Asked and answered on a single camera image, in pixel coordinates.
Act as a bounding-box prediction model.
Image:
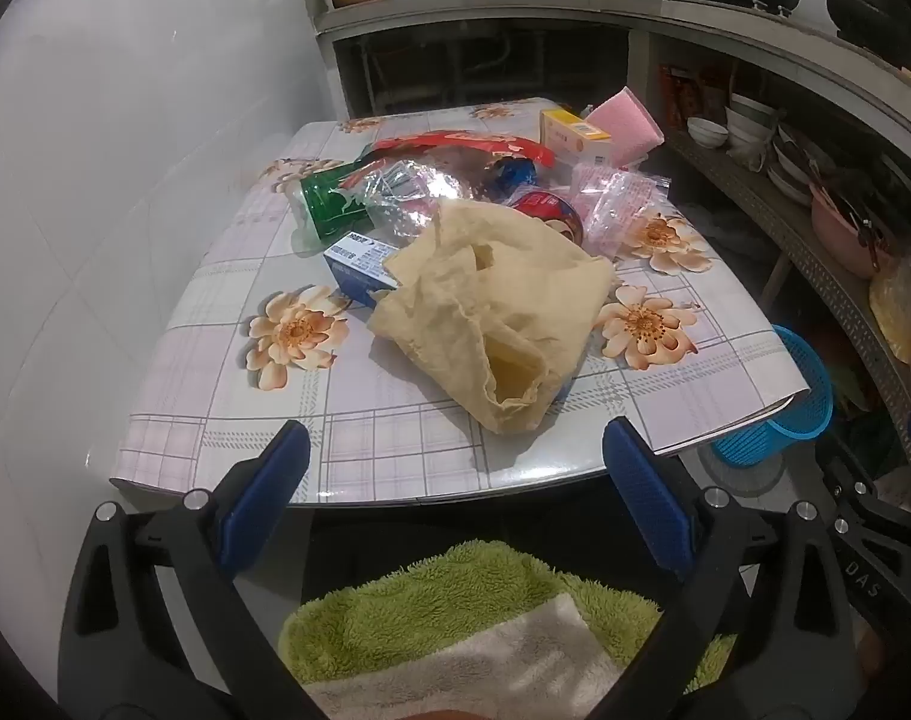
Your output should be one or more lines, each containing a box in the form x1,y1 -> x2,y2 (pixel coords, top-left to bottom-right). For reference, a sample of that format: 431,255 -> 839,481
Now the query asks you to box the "green plastic bottle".
289,165 -> 374,248

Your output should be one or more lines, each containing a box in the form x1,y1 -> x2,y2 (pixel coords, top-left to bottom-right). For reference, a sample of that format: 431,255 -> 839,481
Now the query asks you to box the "green white fuzzy towel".
277,540 -> 738,720

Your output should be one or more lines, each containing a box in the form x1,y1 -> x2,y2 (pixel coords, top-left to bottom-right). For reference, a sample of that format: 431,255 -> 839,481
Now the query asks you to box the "pink printed plastic bag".
571,165 -> 674,260

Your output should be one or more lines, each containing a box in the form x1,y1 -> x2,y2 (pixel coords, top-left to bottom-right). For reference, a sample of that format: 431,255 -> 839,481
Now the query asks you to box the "red snack bag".
369,130 -> 558,170

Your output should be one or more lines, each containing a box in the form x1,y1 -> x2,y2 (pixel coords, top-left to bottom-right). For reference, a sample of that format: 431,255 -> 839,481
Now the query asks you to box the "red round can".
508,190 -> 586,245

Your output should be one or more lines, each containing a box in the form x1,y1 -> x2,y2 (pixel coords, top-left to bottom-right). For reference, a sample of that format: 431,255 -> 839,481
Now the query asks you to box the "grey perforated metal shelf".
666,127 -> 911,496

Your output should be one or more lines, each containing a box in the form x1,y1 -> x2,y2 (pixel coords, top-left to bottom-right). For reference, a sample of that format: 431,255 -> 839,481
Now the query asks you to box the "stack of white bowls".
726,94 -> 779,166

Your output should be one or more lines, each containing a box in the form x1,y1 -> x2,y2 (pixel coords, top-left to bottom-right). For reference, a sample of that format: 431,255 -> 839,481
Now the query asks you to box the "pink sponge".
586,88 -> 667,170

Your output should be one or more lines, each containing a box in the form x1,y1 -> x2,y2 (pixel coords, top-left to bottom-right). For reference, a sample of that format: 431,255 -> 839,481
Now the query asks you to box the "blue crumpled wrapper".
493,156 -> 539,196

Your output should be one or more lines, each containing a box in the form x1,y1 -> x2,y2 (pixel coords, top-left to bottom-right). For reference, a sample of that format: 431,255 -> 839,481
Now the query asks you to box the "red printed packet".
660,66 -> 700,128

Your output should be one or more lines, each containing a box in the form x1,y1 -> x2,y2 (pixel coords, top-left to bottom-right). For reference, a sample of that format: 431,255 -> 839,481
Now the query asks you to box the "white bowl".
687,116 -> 730,151

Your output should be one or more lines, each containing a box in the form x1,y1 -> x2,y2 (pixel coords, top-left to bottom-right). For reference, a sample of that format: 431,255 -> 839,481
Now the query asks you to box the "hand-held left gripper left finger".
58,420 -> 329,720

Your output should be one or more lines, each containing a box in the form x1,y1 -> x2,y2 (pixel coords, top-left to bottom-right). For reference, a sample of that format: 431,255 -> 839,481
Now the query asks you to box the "stack of plates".
766,127 -> 817,203

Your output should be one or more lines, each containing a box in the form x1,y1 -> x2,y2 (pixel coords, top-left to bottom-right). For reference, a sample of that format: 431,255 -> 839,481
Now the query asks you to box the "yellow white cardboard box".
540,109 -> 614,166

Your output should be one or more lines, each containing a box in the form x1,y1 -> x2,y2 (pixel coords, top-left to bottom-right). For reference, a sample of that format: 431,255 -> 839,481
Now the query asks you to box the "grey kitchen counter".
313,0 -> 911,188

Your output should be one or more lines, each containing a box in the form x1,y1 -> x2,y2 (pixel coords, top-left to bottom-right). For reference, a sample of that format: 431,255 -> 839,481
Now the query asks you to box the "blue white cardboard box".
322,232 -> 404,310

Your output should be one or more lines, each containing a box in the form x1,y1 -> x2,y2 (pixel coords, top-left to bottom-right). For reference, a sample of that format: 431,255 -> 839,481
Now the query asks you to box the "clear plastic bag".
343,154 -> 502,241

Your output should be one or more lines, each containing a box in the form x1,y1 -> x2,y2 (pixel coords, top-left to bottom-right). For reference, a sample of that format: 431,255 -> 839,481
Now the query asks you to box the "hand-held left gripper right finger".
601,416 -> 850,720

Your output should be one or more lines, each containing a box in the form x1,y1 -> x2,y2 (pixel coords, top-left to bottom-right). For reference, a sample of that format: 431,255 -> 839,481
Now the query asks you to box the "plastic bag with yellow contents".
868,255 -> 911,365

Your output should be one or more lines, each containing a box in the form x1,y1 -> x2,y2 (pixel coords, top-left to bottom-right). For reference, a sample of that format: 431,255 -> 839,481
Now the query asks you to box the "pink package on shelf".
810,180 -> 903,278

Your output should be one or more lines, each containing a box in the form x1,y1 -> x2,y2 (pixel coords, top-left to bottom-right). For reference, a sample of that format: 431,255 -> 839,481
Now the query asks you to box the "floral plaid tablecloth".
109,96 -> 813,507

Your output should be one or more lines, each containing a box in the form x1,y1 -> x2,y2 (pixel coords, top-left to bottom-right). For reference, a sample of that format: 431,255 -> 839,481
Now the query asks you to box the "blue plastic mesh basket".
711,324 -> 835,470

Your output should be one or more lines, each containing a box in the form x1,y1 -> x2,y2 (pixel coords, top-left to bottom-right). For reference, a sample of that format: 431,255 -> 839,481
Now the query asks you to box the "beige cloth bag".
367,199 -> 616,436

